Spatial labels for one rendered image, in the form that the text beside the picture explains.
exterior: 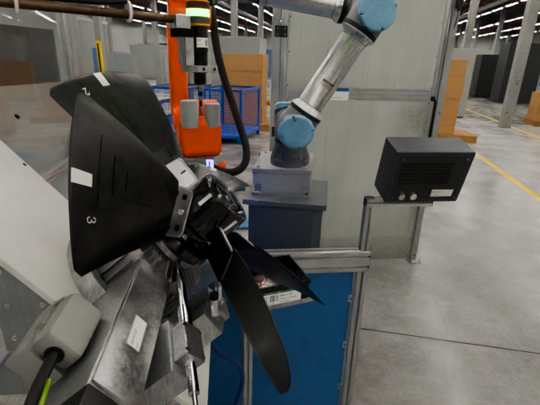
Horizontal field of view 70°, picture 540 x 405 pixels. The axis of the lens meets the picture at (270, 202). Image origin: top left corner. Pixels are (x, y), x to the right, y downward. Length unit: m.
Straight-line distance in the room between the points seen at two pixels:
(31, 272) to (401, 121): 2.55
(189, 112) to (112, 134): 3.94
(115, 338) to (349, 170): 2.45
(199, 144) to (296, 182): 3.26
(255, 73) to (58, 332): 8.32
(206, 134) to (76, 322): 4.12
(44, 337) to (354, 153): 2.49
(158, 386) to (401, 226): 2.72
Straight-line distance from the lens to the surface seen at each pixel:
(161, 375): 0.60
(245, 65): 8.76
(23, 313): 0.86
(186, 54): 0.79
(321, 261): 1.37
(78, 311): 0.60
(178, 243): 0.73
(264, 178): 1.44
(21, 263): 0.73
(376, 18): 1.27
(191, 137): 4.59
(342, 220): 2.97
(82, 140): 0.52
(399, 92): 2.87
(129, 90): 0.88
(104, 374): 0.52
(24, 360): 0.59
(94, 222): 0.51
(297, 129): 1.26
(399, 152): 1.25
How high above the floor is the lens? 1.48
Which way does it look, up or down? 20 degrees down
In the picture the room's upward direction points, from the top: 2 degrees clockwise
